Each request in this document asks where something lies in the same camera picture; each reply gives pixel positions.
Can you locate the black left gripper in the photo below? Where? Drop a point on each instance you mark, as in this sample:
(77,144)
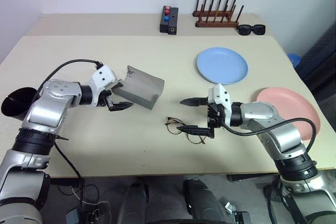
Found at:
(105,99)

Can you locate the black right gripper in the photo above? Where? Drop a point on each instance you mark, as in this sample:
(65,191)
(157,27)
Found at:
(214,115)

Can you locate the grey glasses case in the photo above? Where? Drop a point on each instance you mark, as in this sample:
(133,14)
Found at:
(141,87)

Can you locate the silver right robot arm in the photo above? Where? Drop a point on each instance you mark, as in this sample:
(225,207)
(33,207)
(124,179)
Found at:
(262,113)

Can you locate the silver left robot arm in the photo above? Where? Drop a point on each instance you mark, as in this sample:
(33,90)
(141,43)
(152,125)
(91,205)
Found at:
(44,108)

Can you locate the thin-rimmed eyeglasses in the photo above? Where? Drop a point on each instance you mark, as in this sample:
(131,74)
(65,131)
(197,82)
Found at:
(173,119)

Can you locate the light blue plate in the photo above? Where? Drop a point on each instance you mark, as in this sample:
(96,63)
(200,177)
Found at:
(223,65)

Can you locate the dark rounded shape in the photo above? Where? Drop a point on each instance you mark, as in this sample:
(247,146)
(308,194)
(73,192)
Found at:
(200,200)

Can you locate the black box with coloured buttons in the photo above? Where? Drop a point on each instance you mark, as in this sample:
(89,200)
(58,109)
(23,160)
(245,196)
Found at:
(165,22)

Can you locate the plain black box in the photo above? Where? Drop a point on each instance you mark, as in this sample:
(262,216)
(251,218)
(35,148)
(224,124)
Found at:
(173,23)

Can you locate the brown wooden peg rack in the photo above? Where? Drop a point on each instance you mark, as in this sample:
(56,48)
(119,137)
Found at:
(215,24)

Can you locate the pink plate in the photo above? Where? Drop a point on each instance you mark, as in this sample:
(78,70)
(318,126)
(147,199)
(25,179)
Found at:
(288,98)

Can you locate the black bowl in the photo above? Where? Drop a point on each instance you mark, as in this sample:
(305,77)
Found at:
(18,103)

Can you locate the black sunglasses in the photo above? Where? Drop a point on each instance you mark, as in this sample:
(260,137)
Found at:
(245,30)

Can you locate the blue round object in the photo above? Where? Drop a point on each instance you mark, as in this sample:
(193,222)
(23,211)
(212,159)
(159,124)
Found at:
(294,60)

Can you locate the black fabric chair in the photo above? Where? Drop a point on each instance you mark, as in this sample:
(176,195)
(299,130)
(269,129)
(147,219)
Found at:
(320,53)

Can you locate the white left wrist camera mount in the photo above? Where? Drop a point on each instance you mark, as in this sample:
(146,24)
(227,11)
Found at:
(102,75)

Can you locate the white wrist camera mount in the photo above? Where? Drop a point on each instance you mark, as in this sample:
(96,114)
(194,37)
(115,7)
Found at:
(102,75)
(221,95)

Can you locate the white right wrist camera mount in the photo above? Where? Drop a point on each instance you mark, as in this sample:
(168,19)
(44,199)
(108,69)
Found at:
(221,95)

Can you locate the black table frame bar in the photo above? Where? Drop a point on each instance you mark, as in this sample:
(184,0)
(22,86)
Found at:
(252,177)
(65,181)

